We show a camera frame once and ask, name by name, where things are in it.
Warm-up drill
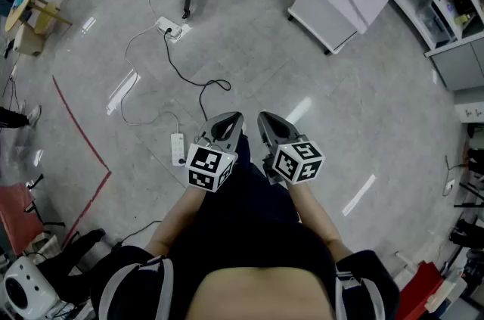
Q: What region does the long white power strip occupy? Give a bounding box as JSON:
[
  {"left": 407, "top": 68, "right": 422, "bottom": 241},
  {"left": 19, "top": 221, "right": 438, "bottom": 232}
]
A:
[{"left": 170, "top": 132, "right": 187, "bottom": 167}]

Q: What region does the red box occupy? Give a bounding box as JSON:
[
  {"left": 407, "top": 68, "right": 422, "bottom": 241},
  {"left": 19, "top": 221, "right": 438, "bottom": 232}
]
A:
[{"left": 396, "top": 260, "right": 445, "bottom": 320}]

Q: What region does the white cable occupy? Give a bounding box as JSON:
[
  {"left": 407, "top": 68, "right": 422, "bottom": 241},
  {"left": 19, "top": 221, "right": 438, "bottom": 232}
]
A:
[{"left": 119, "top": 21, "right": 180, "bottom": 135}]

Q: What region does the grey cabinet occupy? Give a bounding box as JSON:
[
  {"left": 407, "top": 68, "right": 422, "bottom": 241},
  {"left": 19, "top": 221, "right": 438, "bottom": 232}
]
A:
[{"left": 424, "top": 36, "right": 484, "bottom": 92}]

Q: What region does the person's left forearm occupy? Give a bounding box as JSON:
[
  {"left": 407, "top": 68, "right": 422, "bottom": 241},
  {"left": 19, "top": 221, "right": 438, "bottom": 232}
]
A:
[{"left": 145, "top": 185, "right": 208, "bottom": 259}]

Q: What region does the red chair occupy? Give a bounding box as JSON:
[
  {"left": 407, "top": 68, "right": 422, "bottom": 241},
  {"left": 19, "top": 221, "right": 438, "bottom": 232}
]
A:
[{"left": 0, "top": 182, "right": 45, "bottom": 256}]

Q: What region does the black equipment rack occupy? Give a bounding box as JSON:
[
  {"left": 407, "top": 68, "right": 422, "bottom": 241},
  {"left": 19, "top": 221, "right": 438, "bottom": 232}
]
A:
[{"left": 448, "top": 121, "right": 484, "bottom": 276}]

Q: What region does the thin black cable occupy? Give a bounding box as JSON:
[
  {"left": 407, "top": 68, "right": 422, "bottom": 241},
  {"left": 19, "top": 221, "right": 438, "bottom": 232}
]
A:
[{"left": 112, "top": 220, "right": 163, "bottom": 250}]

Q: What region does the round wooden table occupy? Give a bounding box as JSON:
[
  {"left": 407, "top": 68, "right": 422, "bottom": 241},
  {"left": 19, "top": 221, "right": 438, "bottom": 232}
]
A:
[{"left": 5, "top": 0, "right": 73, "bottom": 34}]

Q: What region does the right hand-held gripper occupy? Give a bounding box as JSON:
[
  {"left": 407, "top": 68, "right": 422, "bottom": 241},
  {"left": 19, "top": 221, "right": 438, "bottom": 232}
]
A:
[{"left": 257, "top": 111, "right": 326, "bottom": 185}]

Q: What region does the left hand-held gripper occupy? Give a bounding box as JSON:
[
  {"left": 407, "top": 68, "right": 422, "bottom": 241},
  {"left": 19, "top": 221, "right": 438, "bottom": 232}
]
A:
[{"left": 185, "top": 112, "right": 244, "bottom": 194}]

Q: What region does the white round device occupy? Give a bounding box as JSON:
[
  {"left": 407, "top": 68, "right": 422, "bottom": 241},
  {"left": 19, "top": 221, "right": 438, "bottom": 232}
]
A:
[{"left": 2, "top": 256, "right": 60, "bottom": 320}]

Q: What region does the white power strip with label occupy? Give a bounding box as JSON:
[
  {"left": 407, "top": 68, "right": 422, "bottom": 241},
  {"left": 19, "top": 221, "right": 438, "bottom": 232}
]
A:
[{"left": 155, "top": 16, "right": 191, "bottom": 44}]

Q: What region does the person's right forearm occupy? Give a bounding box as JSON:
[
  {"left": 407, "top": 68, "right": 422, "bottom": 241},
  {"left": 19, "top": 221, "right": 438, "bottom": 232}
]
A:
[{"left": 289, "top": 180, "right": 355, "bottom": 259}]

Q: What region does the white wheeled cabinet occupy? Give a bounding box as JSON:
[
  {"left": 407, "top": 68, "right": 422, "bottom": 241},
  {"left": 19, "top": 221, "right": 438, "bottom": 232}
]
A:
[{"left": 287, "top": 0, "right": 391, "bottom": 56}]

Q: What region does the person's black white jacket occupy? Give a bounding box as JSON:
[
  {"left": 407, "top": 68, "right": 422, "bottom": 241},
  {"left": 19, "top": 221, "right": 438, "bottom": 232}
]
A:
[{"left": 89, "top": 244, "right": 402, "bottom": 320}]

